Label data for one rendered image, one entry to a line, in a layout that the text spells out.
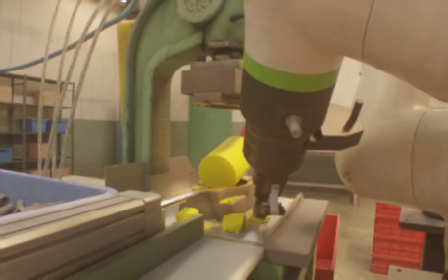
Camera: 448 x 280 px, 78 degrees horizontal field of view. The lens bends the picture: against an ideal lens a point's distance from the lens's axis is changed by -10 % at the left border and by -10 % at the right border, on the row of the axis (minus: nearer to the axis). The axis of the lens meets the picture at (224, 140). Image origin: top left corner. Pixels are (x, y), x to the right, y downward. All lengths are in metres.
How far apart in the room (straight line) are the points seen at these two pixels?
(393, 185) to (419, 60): 0.22
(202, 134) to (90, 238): 6.33
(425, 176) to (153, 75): 0.46
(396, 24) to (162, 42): 0.47
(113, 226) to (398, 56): 0.25
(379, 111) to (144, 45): 0.43
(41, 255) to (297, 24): 0.24
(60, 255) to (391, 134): 0.36
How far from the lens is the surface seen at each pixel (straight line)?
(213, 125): 6.45
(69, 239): 0.25
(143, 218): 0.31
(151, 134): 0.58
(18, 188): 0.64
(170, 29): 0.60
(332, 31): 0.23
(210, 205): 0.47
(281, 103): 0.28
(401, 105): 0.44
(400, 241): 2.74
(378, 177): 0.41
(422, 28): 0.20
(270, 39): 0.25
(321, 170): 5.96
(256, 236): 0.41
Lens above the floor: 1.14
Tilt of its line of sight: 2 degrees down
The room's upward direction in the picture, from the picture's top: 1 degrees clockwise
